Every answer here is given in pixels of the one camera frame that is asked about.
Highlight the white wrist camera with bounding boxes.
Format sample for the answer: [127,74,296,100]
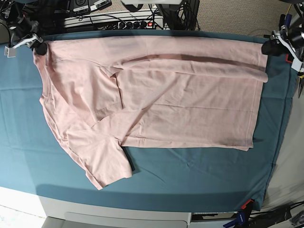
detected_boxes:
[291,58,304,72]
[4,46,17,58]

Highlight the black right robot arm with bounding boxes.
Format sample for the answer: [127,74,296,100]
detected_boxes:
[0,0,47,58]

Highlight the teal table cloth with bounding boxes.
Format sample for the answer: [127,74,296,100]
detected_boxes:
[0,31,297,212]

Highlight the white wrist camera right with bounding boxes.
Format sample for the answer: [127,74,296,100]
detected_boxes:
[4,46,17,58]

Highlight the pink T-shirt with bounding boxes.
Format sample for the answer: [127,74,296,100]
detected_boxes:
[33,36,268,190]

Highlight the yellow handled pliers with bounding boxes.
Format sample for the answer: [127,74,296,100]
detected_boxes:
[298,72,304,98]

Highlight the orange blue clamp lower right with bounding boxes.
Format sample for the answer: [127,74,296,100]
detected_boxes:
[223,199,255,228]

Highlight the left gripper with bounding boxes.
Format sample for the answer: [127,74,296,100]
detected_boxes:
[261,25,304,62]

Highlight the orange black clamp upper right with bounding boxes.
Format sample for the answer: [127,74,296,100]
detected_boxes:
[285,54,294,64]

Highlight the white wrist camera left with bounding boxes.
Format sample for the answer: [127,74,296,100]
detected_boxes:
[291,58,304,72]

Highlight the black power strip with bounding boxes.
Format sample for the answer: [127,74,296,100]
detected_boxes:
[95,21,156,30]

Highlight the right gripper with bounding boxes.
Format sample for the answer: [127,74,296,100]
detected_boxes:
[8,19,48,56]

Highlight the blue clamp top right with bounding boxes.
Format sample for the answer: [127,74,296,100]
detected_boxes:
[277,13,292,40]

